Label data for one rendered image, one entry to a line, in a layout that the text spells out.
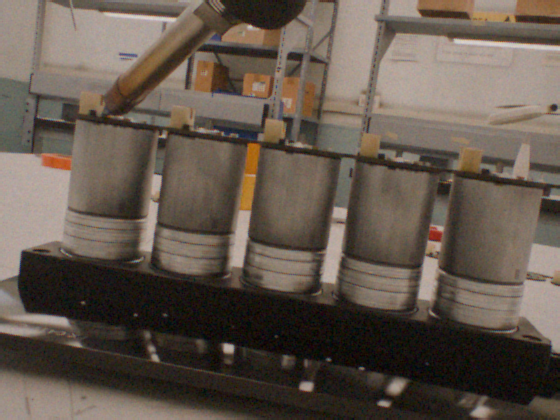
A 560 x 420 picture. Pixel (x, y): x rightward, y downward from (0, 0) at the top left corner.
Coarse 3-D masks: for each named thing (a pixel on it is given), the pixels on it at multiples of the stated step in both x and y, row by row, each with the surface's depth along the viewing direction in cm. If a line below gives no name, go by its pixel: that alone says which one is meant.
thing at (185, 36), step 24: (192, 0) 13; (216, 0) 13; (192, 24) 14; (216, 24) 13; (240, 24) 13; (168, 48) 15; (192, 48) 15; (144, 72) 16; (168, 72) 16; (120, 96) 17; (144, 96) 17
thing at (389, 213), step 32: (352, 192) 18; (384, 192) 17; (416, 192) 17; (352, 224) 18; (384, 224) 18; (416, 224) 18; (352, 256) 18; (384, 256) 18; (416, 256) 18; (352, 288) 18; (384, 288) 18; (416, 288) 18
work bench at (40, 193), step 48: (0, 192) 44; (48, 192) 48; (0, 240) 29; (48, 240) 31; (240, 240) 39; (336, 240) 45; (432, 240) 54; (528, 288) 38; (0, 384) 15; (48, 384) 15; (96, 384) 15; (144, 384) 16
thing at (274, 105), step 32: (64, 0) 321; (96, 0) 308; (128, 0) 301; (160, 0) 294; (288, 32) 272; (32, 64) 326; (32, 96) 327; (224, 96) 285; (64, 128) 319; (256, 128) 279
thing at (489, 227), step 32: (480, 192) 17; (512, 192) 17; (448, 224) 18; (480, 224) 17; (512, 224) 17; (448, 256) 18; (480, 256) 17; (512, 256) 17; (448, 288) 18; (480, 288) 17; (512, 288) 17; (448, 320) 18; (480, 320) 17; (512, 320) 18
